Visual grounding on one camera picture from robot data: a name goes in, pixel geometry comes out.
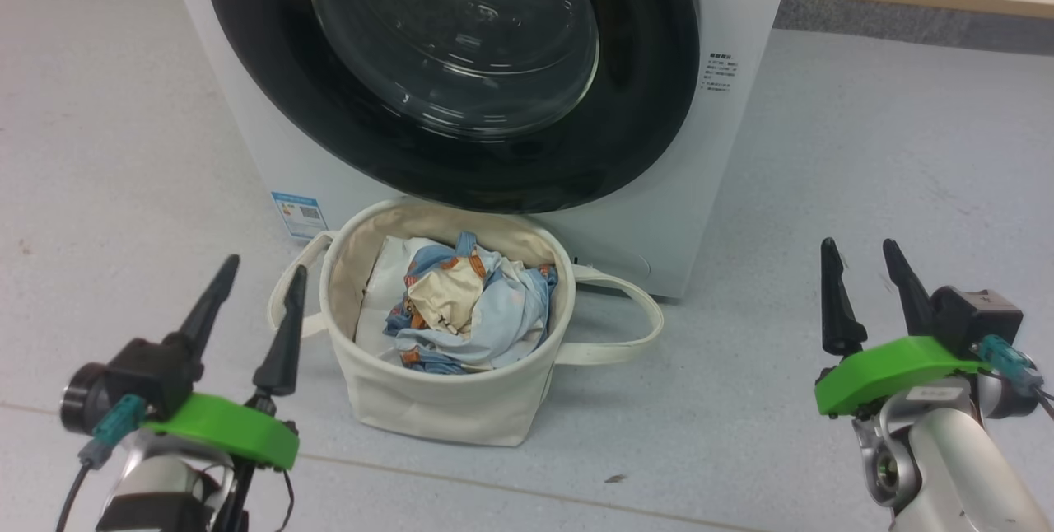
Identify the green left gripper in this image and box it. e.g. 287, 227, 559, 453
142, 254, 308, 471

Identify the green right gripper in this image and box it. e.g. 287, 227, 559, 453
814, 237, 993, 418

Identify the blue garment with orange print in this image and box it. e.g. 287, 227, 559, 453
384, 231, 559, 375

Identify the pale cream and blue garment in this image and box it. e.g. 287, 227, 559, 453
395, 256, 553, 370

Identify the round black glass washer door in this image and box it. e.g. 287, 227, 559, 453
202, 0, 702, 215

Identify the white front-load washing machine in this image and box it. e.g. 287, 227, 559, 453
156, 0, 800, 301

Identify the cream canvas laundry basket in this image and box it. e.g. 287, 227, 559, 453
267, 197, 665, 447

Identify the blue energy label sticker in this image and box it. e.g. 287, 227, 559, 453
271, 191, 329, 240

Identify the white liner bag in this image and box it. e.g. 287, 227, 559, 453
354, 236, 450, 352

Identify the thin black left gripper cable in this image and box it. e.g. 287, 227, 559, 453
272, 470, 296, 532

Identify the thick black left camera cable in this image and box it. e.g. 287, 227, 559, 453
54, 460, 93, 532

